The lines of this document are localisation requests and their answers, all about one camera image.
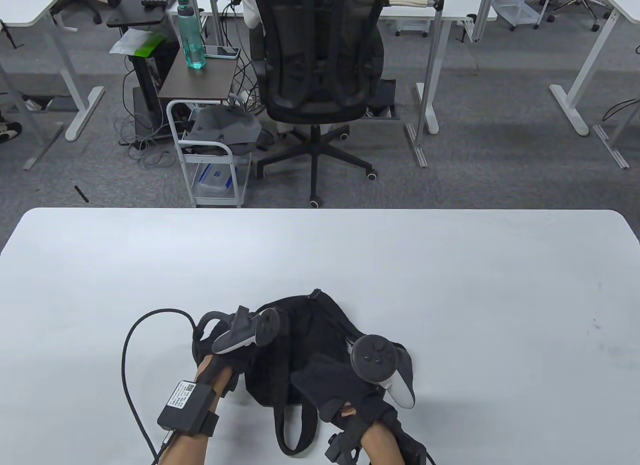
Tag person's right hand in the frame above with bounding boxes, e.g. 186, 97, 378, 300
291, 354, 402, 427

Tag person's left hand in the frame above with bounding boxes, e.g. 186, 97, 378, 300
192, 312, 293, 386

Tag black backpack with shoulder straps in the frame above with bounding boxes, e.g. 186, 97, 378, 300
242, 288, 417, 457

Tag person's left forearm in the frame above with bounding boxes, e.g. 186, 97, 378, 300
156, 354, 237, 465

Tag person's right forearm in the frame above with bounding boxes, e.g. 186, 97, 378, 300
359, 419, 407, 465

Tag grey white left hand controller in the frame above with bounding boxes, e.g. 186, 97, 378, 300
195, 306, 281, 356

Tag grey white hand controller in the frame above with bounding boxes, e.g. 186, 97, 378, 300
195, 306, 281, 356
350, 334, 416, 411

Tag grey white right hand controller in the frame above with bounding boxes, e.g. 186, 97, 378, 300
350, 334, 416, 411

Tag blue and white box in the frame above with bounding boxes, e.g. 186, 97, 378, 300
194, 162, 238, 193

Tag white rolling cart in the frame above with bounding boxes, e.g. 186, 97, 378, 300
166, 99, 252, 209

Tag grey fabric bag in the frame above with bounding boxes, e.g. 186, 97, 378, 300
184, 106, 262, 156

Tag small dark side table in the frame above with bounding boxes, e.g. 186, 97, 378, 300
158, 47, 238, 102

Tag black mesh office chair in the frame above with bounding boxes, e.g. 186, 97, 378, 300
248, 0, 386, 209

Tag teal water bottle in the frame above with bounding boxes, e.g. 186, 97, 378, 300
177, 0, 207, 70

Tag green packet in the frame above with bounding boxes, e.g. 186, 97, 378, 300
135, 33, 167, 58

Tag white paper sheet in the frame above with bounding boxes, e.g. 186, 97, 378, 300
109, 28, 151, 56

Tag black standing desk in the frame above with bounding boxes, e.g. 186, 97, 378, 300
106, 0, 188, 138

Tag black swivel chair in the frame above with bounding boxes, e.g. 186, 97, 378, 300
50, 0, 103, 25

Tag long white desk aluminium legs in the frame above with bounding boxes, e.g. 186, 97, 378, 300
167, 0, 498, 168

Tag white desk with rounded corner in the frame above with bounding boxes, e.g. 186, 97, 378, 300
0, 0, 106, 142

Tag white desk with white leg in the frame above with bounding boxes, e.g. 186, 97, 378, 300
549, 0, 640, 137

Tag black star-base chair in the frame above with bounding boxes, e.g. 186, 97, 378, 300
540, 0, 613, 33

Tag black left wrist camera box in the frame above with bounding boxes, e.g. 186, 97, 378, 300
157, 380, 221, 439

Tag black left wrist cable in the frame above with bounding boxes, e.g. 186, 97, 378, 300
121, 309, 199, 465

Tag tangle of floor cables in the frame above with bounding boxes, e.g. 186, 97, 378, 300
115, 55, 176, 168

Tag aluminium frame foot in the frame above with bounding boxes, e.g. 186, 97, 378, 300
592, 97, 640, 170
0, 70, 65, 171

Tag white wire cart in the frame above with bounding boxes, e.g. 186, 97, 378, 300
492, 0, 556, 31

